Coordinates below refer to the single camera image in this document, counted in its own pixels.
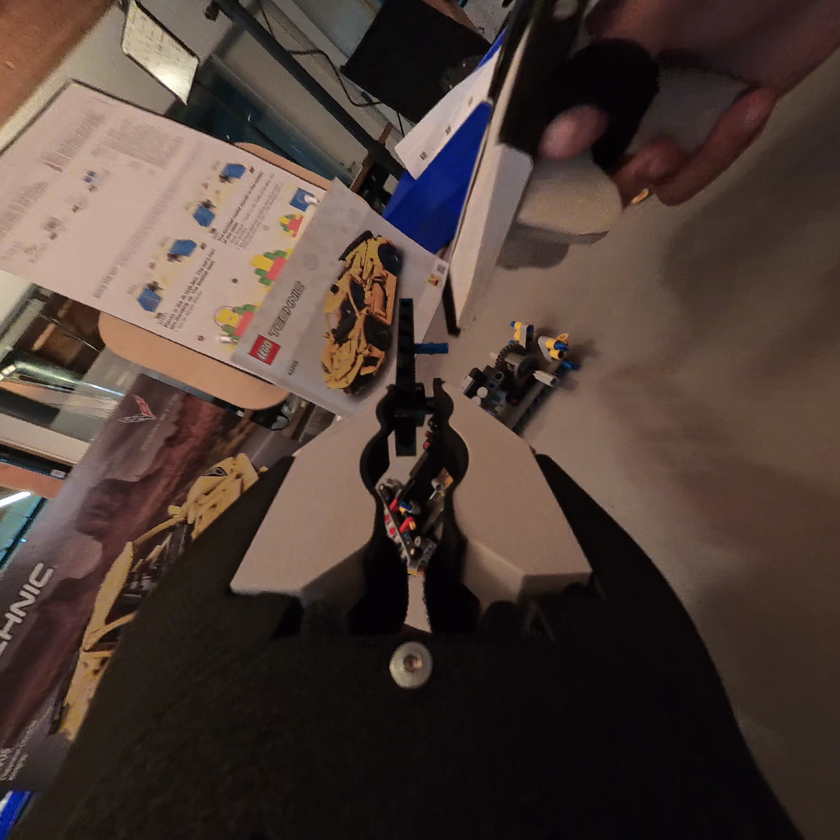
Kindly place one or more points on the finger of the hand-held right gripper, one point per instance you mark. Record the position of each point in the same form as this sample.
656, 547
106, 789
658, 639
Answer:
485, 229

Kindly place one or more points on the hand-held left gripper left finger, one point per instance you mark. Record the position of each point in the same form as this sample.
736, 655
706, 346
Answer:
308, 525

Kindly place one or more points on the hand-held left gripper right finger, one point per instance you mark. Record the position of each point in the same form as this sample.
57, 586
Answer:
518, 518

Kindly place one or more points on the black toy brick frame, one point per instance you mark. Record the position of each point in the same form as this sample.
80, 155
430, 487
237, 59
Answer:
407, 367

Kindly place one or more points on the grey desk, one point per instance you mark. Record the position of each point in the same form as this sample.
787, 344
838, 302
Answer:
689, 394

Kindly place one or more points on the person's right hand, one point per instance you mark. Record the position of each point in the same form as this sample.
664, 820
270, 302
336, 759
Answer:
709, 98

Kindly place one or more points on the blue storage bin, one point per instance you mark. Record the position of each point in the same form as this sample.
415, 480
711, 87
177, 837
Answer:
446, 177

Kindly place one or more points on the white paper card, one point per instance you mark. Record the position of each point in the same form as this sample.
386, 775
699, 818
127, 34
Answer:
453, 111

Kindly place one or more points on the black monitor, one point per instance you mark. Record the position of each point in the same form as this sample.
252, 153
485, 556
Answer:
413, 52

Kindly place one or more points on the toy car chassis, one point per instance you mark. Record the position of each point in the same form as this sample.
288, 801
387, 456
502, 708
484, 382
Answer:
518, 374

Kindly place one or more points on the grey instruction booklet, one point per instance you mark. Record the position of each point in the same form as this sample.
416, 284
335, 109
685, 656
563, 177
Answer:
308, 308

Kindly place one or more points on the toy car box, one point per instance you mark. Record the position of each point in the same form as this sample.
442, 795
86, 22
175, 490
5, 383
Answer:
98, 525

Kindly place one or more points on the black metal bar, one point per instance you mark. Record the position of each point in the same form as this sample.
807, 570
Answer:
302, 79

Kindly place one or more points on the white printed instruction sheet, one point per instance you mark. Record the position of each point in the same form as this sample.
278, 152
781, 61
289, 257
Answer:
131, 216

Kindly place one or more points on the small white notice board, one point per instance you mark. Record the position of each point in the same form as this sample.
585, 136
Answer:
157, 49

